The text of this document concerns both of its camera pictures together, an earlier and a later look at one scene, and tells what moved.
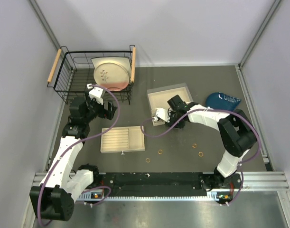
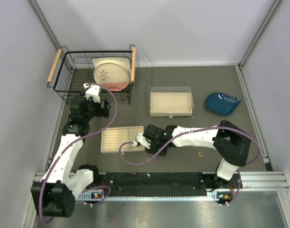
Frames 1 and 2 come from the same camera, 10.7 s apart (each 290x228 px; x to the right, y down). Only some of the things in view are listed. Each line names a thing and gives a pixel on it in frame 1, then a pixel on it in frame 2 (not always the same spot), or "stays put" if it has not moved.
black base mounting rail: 171,184 stays put
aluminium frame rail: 252,181 stays put
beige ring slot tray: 122,139 stays put
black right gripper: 169,124 → 151,150
